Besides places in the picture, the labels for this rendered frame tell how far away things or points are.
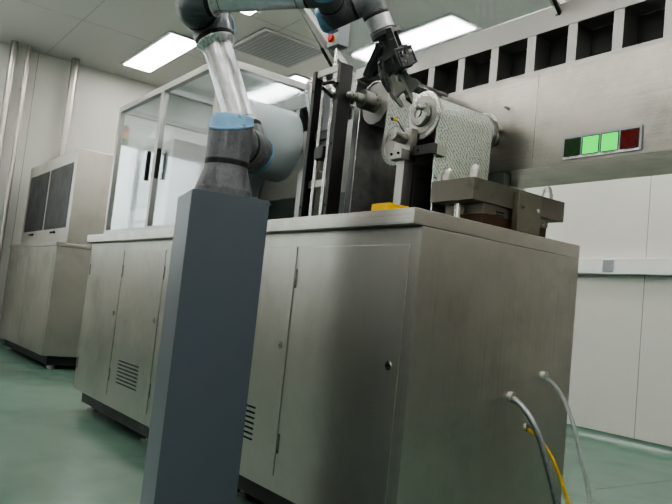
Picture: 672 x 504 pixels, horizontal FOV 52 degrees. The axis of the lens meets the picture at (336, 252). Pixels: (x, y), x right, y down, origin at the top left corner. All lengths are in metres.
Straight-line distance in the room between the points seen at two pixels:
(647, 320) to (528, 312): 2.72
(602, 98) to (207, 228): 1.18
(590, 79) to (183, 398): 1.44
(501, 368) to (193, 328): 0.80
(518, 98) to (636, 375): 2.66
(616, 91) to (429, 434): 1.09
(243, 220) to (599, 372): 3.40
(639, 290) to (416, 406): 3.14
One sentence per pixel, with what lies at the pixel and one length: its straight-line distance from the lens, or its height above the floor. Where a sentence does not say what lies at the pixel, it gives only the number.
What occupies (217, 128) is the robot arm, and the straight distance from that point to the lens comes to 1.84.
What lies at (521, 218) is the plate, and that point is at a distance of 1.99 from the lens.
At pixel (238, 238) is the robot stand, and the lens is 1.75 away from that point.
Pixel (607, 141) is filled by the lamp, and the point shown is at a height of 1.19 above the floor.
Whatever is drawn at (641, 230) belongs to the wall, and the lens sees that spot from 4.72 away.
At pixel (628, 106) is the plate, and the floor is 1.28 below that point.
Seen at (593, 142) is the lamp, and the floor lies 1.19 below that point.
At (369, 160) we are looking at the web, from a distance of 2.40.
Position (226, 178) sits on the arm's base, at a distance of 1.80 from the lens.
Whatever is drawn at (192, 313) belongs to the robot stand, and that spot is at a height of 0.60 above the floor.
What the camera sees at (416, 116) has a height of 1.24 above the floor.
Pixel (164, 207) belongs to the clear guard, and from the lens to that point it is 3.16.
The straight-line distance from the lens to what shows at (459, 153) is 2.14.
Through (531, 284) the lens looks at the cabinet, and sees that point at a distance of 1.96.
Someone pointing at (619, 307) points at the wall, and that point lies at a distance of 4.73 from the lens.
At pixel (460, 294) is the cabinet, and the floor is 0.71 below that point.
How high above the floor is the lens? 0.64
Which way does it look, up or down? 5 degrees up
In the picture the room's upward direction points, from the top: 6 degrees clockwise
